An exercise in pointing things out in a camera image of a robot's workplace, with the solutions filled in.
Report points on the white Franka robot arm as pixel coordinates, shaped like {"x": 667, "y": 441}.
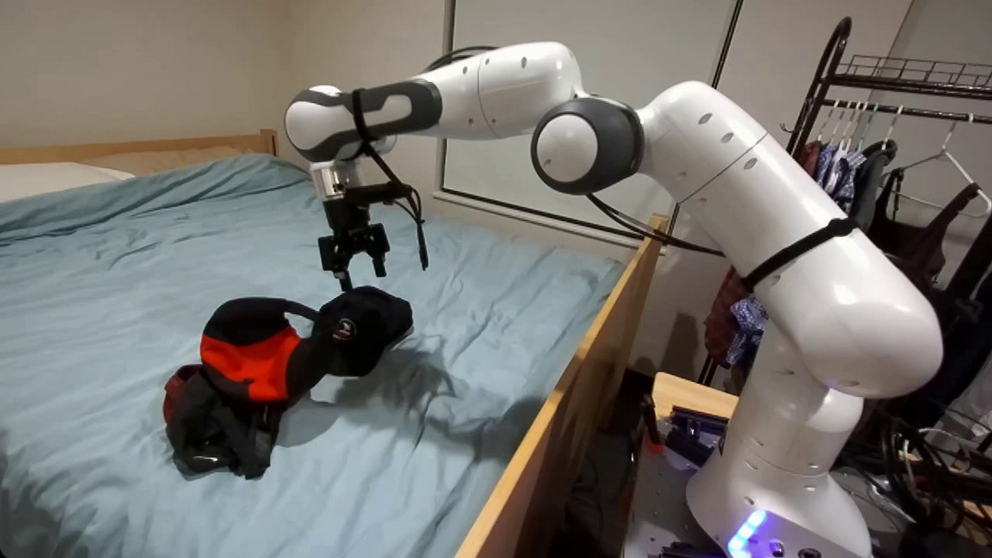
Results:
{"x": 746, "y": 198}

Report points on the small wooden stool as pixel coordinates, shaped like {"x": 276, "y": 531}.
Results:
{"x": 689, "y": 395}

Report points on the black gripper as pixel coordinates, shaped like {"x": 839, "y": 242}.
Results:
{"x": 350, "y": 233}

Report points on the dark red hanging garment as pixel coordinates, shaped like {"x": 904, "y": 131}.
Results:
{"x": 720, "y": 322}

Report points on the white pillow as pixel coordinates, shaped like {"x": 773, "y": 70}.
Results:
{"x": 49, "y": 177}

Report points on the wooden bed frame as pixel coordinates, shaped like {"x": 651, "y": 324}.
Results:
{"x": 578, "y": 392}

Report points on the black metal clothes rack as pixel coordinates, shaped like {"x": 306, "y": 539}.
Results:
{"x": 888, "y": 79}

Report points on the black and red cap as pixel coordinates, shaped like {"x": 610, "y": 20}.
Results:
{"x": 356, "y": 331}

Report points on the framed white wall panel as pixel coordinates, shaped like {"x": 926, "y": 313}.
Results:
{"x": 639, "y": 52}

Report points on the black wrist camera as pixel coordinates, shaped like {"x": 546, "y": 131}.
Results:
{"x": 387, "y": 194}

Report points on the blue hanging garment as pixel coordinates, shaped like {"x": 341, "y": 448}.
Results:
{"x": 746, "y": 326}

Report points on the light blue bed sheet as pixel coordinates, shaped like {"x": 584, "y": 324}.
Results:
{"x": 102, "y": 279}

